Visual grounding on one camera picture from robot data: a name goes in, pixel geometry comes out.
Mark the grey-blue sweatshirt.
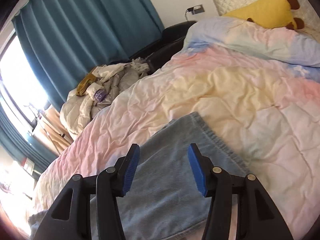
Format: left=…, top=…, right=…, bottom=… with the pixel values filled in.
left=29, top=112, right=248, bottom=239

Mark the yellow plush toy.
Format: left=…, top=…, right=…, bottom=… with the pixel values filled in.
left=224, top=0, right=305, bottom=30

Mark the black leather armchair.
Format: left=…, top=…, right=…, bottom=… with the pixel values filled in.
left=111, top=21, right=197, bottom=74

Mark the right teal curtain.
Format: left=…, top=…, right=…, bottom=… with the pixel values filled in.
left=12, top=0, right=164, bottom=109

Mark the teal curtain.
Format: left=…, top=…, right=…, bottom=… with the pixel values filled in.
left=1, top=98, right=57, bottom=180
left=12, top=0, right=164, bottom=109

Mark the left teal curtain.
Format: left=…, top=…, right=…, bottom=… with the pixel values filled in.
left=1, top=98, right=57, bottom=180

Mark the cream puffer jacket pile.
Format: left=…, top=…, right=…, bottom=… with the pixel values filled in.
left=60, top=57, right=150, bottom=139

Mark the wall power socket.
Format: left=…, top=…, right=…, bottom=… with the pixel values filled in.
left=184, top=4, right=205, bottom=21

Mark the pastel pink quilted duvet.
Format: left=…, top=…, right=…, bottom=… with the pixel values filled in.
left=29, top=17, right=319, bottom=239

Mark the mustard yellow garment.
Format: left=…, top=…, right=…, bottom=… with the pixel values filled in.
left=76, top=73, right=98, bottom=96

